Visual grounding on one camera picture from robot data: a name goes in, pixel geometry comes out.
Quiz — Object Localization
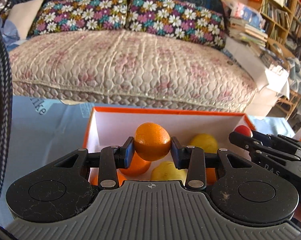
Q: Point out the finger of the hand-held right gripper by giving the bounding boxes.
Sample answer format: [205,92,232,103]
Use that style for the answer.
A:
[229,131,301,162]
[252,131,301,153]

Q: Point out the red tomato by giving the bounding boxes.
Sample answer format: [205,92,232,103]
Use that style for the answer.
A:
[234,125,253,138]

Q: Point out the yellow apple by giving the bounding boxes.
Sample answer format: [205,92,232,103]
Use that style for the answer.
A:
[189,134,219,154]

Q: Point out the wooden bookshelf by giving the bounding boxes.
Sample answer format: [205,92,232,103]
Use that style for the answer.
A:
[259,0,301,63]

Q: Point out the colourful plastic package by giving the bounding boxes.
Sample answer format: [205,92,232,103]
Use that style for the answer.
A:
[219,0,263,28]

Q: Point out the blue tablecloth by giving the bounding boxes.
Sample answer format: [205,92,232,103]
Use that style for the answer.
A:
[0,95,301,230]

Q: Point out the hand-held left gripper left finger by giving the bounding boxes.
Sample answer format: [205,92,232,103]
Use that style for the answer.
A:
[44,137,135,189]

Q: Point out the crumpled blue sheet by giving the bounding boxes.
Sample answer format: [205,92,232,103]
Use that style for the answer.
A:
[0,17,28,48]

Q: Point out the beige pillow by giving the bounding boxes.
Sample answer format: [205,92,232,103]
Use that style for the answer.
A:
[8,0,45,33]

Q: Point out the rows of upright books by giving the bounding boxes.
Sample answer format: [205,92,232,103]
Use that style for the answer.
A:
[262,0,301,60]

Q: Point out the floral cushion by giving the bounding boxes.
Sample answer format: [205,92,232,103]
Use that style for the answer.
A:
[126,0,227,50]
[28,0,128,36]

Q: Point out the white sheet cover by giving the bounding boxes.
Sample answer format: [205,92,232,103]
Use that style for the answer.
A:
[222,36,291,98]

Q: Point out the black braided cable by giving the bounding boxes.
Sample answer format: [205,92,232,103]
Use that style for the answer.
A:
[0,25,13,220]

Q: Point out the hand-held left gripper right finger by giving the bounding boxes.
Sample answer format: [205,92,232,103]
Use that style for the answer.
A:
[170,136,259,190]

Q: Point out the quilted sofa cover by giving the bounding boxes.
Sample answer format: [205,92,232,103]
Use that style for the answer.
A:
[9,30,257,113]

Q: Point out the stack of books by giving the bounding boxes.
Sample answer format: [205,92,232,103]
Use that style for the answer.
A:
[225,17,291,65]

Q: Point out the large orange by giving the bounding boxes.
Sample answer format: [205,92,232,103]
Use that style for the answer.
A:
[118,152,152,176]
[134,122,171,161]

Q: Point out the yellow-green pear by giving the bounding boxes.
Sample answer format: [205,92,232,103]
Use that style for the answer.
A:
[150,161,187,182]

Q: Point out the grey spotted chair cushion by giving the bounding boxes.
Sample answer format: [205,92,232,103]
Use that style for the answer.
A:
[287,56,301,95]

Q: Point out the orange cardboard box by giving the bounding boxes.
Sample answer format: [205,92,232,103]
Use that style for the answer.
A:
[82,107,256,188]

